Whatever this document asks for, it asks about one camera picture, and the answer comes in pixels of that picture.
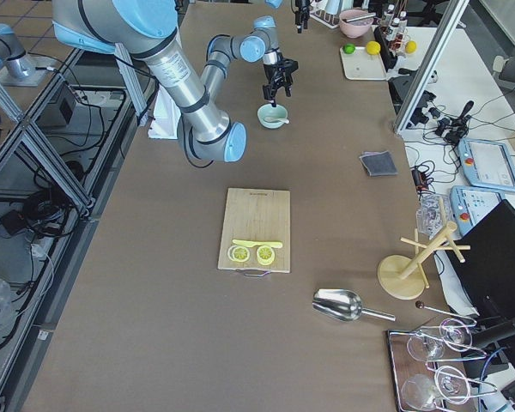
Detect pink bowl with ice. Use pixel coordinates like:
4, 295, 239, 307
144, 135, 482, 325
339, 9, 373, 39

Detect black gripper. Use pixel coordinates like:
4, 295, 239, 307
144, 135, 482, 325
262, 0, 311, 107

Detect metal tongs on bowl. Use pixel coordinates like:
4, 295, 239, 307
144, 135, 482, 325
341, 13, 376, 23

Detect light green ceramic bowl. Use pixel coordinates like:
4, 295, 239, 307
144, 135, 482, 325
257, 104, 289, 129

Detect bamboo cutting board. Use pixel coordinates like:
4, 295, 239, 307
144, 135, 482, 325
217, 188, 291, 273

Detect cream plastic tray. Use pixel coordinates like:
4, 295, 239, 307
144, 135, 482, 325
339, 46, 387, 81

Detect lemon slice near handle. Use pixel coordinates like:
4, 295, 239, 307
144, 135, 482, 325
256, 245, 276, 266

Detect aluminium frame post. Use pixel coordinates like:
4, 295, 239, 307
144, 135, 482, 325
393, 0, 470, 135

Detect clear plastic box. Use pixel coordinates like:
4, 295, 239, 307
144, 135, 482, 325
416, 194, 452, 238

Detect grey folded cloth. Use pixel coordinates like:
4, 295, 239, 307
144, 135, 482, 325
360, 151, 398, 177

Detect black monitor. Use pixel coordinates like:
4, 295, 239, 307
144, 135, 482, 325
450, 200, 515, 318

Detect metal scoop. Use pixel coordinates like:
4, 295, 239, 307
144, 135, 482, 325
312, 288, 396, 322

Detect yellow plastic knife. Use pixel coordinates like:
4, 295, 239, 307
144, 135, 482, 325
232, 239, 283, 249

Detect wine glass rack tray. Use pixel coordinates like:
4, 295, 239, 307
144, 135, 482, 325
386, 318, 498, 411

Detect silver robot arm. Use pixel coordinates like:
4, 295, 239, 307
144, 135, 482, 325
52, 0, 299, 162
264, 0, 312, 33

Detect wooden mug tree stand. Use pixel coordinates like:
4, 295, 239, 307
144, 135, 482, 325
377, 221, 471, 300

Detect white pedestal column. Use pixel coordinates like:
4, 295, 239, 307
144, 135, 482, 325
148, 86, 181, 140

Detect lemon slice stacked pair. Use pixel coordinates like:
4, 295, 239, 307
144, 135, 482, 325
227, 245, 251, 263

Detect teach pendant near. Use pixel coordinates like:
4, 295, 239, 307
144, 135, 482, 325
450, 185, 505, 236

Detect teach pendant far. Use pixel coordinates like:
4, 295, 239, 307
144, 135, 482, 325
457, 137, 515, 193

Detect yellow lemon behind bar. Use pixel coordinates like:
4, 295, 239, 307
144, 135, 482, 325
405, 40, 417, 54

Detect copper wire bottle rack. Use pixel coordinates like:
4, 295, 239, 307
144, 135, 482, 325
379, 3, 411, 56

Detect teach pendant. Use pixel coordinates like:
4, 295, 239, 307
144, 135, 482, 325
450, 185, 505, 236
457, 137, 515, 193

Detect green lime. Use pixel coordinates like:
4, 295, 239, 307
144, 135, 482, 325
342, 43, 355, 54

